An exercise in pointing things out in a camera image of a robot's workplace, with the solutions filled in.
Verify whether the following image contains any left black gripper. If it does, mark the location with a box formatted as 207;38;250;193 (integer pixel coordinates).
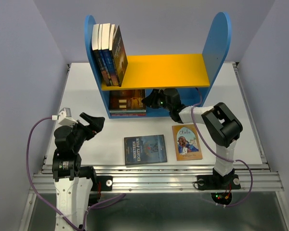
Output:
70;111;105;151

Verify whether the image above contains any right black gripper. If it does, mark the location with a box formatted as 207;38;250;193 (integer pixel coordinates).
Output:
141;88;171;112

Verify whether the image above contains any yellow teal paperback book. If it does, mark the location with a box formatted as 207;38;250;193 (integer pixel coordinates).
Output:
109;110;146;114

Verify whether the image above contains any dark door cover book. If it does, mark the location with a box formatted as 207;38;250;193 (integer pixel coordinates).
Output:
109;89;145;111

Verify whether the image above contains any Nineteen Eighty-Four blue book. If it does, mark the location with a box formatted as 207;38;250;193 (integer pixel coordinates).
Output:
124;135;167;166

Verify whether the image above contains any orange Othello book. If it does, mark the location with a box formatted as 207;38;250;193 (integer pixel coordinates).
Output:
172;124;203;161

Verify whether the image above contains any Three Days to See book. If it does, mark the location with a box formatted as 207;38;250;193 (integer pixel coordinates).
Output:
113;25;128;87

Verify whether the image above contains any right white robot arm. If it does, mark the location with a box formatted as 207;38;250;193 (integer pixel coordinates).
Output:
142;89;243;191

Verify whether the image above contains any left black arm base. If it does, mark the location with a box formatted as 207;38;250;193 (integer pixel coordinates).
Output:
88;175;113;206

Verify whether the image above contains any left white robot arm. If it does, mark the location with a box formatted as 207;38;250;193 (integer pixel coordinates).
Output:
52;112;105;231

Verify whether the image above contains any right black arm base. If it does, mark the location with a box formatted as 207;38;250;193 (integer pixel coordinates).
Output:
193;170;241;207

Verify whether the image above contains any Little Women floral book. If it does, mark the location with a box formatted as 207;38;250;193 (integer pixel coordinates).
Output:
110;113;146;117

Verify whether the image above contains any leftmost upright dark book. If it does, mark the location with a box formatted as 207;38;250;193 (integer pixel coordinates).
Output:
92;24;109;85

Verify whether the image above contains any upright blue orange book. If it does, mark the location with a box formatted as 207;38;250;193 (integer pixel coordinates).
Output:
109;24;118;86

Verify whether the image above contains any blue and yellow bookshelf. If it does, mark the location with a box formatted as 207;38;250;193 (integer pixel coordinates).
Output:
84;12;232;119

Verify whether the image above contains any middle upright blue book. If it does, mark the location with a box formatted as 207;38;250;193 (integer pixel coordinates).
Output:
98;23;113;87

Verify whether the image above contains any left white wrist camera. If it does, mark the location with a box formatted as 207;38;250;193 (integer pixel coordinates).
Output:
51;107;77;127

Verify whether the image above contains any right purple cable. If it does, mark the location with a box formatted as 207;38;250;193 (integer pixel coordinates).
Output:
191;88;253;208

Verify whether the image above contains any aluminium mounting rail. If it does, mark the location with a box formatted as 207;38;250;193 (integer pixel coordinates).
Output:
30;165;284;194

